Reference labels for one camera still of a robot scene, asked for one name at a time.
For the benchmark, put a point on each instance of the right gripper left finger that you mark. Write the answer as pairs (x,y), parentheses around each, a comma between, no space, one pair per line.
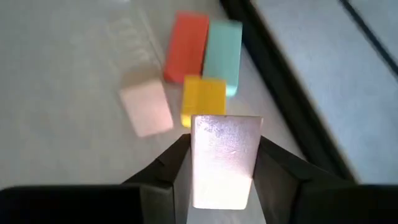
(164,186)

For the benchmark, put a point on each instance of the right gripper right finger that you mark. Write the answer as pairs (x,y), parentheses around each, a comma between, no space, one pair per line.
(286,193)

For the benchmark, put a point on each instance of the pale wooden block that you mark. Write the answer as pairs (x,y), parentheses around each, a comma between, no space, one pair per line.
(224,155)

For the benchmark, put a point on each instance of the pale pink block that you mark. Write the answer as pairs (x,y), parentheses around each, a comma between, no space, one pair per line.
(146,109)

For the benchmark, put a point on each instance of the yellow block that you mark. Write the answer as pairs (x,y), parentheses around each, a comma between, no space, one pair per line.
(202,96)

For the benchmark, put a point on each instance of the red-orange long block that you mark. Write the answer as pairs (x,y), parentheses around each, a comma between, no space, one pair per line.
(186,46)

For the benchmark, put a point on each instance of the teal long block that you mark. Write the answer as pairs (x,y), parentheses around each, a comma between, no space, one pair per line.
(224,53)

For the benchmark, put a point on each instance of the black floor tape strip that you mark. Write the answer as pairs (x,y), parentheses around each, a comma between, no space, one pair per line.
(369,34)

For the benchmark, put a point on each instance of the black aluminium table frame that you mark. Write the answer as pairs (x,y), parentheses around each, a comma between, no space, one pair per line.
(280,77)

